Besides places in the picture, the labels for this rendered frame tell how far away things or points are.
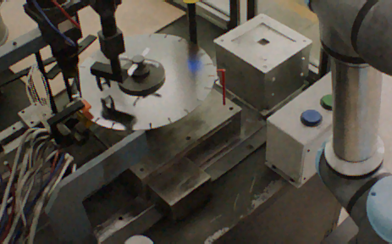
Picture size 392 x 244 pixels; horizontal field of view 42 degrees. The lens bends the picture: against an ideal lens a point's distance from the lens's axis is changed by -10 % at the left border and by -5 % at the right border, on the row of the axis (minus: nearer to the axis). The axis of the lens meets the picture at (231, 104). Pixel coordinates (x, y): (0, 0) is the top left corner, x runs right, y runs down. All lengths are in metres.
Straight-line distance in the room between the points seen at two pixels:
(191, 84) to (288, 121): 0.22
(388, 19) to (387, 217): 0.41
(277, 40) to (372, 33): 0.75
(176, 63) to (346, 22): 0.62
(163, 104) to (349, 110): 0.44
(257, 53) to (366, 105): 0.54
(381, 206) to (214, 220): 0.40
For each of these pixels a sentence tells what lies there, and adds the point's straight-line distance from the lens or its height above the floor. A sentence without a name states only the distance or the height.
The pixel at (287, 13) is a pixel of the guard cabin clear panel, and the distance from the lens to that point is 1.47.
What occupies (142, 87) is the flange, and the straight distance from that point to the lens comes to 1.18.
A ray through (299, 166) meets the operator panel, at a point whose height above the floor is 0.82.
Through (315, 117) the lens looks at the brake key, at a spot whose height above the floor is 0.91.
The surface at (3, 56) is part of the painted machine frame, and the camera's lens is 1.24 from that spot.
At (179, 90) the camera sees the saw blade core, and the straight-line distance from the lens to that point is 1.17.
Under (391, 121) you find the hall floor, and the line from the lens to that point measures 2.53.
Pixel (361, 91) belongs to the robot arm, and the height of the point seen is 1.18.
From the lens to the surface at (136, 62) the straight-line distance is 1.18.
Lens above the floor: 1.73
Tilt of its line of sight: 43 degrees down
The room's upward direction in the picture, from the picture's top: 1 degrees counter-clockwise
